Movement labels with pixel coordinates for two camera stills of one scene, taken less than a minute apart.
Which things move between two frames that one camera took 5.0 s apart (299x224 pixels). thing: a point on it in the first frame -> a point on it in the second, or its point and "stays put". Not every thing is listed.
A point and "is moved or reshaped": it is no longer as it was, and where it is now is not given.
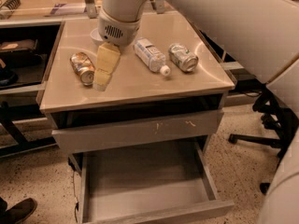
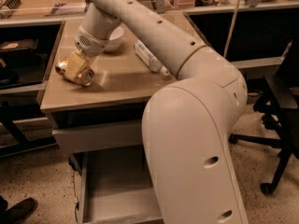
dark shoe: (17, 213) stays put
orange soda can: (84, 67) is moved or reshaped
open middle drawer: (156, 185) stays put
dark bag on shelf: (26, 45) stays put
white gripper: (120, 32) -> (91, 46)
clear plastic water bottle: (150, 56) stays put
